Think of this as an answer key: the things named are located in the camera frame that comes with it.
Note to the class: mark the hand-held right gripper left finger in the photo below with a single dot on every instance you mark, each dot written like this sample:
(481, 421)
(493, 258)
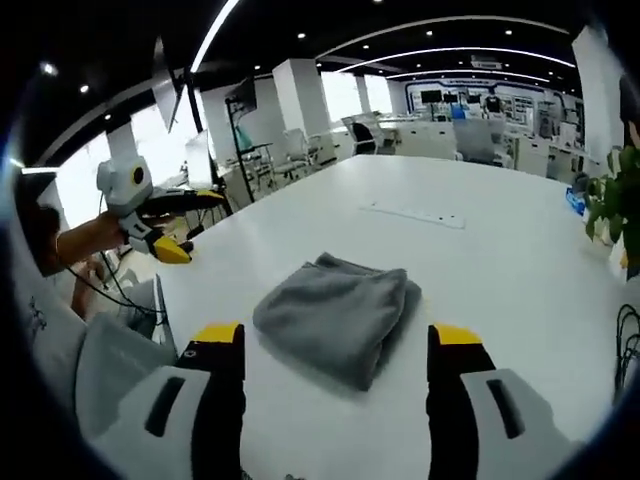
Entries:
(215, 410)

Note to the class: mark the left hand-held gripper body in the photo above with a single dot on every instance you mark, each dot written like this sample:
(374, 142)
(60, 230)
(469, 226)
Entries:
(122, 185)

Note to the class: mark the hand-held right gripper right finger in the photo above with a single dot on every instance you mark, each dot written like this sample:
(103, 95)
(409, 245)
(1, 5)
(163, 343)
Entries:
(455, 415)

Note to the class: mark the grey towel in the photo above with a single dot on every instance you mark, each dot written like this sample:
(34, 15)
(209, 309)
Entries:
(335, 315)

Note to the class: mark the person's left hand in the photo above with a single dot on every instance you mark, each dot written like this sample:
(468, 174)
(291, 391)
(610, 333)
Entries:
(92, 235)

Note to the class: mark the black rack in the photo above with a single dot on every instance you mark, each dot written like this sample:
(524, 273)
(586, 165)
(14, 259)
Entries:
(245, 150)

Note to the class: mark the white office chair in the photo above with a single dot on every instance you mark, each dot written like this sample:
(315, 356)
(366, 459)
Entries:
(300, 147)

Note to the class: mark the black office chair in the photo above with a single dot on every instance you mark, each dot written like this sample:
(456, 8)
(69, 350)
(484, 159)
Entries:
(372, 137)

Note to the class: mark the white table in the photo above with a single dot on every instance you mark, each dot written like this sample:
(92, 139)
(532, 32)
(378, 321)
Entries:
(400, 185)

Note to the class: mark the blue packet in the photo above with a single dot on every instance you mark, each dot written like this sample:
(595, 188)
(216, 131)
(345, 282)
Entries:
(576, 201)

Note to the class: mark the potted green plant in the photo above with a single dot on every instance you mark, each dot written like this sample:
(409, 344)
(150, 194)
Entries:
(617, 200)

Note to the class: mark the grey office chair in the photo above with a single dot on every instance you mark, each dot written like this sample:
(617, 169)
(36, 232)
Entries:
(480, 140)

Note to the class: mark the ceiling air conditioner vent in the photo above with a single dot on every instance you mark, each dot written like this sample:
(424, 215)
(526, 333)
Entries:
(486, 61)

